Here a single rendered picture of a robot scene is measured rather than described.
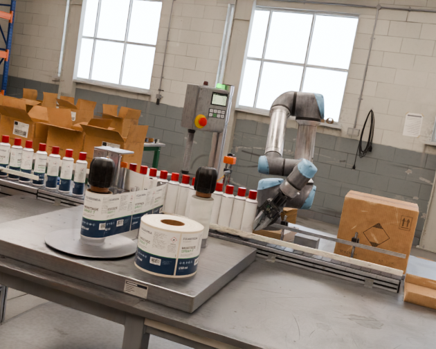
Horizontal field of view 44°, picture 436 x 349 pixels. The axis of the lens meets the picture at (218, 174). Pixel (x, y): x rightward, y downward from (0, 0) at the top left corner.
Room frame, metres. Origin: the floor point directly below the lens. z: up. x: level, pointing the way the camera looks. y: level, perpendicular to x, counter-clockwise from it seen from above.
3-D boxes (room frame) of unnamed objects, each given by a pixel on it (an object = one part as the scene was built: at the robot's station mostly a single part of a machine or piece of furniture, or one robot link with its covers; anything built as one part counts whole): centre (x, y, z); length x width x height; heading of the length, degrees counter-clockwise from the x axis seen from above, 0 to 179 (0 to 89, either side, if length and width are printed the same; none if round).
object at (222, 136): (2.43, 0.02, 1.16); 0.04 x 0.04 x 0.67; 72
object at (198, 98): (2.39, 0.10, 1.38); 0.17 x 0.10 x 0.19; 127
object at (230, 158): (2.31, -0.03, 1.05); 0.10 x 0.04 x 0.33; 162
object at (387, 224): (2.33, -0.72, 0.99); 0.30 x 0.24 x 0.27; 72
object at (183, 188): (2.32, 0.13, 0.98); 0.05 x 0.05 x 0.20
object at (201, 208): (1.99, 0.04, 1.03); 0.09 x 0.09 x 0.30
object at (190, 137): (2.42, 0.15, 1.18); 0.04 x 0.04 x 0.21
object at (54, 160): (2.52, 0.77, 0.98); 0.05 x 0.05 x 0.20
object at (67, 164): (2.50, 0.70, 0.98); 0.05 x 0.05 x 0.20
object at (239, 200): (2.24, -0.11, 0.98); 0.05 x 0.05 x 0.20
